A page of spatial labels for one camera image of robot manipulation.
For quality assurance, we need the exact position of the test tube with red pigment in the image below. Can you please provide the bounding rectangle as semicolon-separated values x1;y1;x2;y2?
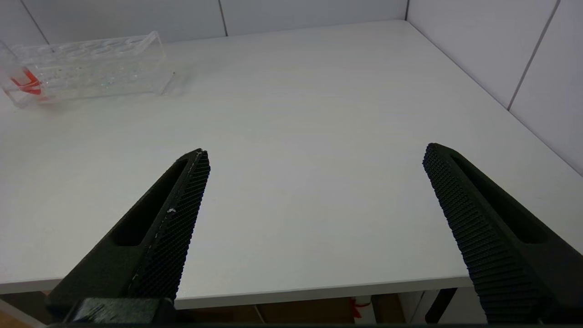
0;41;44;97

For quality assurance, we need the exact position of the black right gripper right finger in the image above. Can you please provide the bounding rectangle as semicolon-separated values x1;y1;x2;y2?
422;143;583;324

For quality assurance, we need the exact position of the clear acrylic test tube rack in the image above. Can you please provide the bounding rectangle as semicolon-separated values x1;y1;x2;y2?
0;31;176;108

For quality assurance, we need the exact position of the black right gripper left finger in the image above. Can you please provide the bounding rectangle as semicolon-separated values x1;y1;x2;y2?
46;148;211;306

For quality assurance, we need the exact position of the black slanted table leg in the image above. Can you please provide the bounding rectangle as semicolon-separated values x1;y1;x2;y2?
425;288;458;324

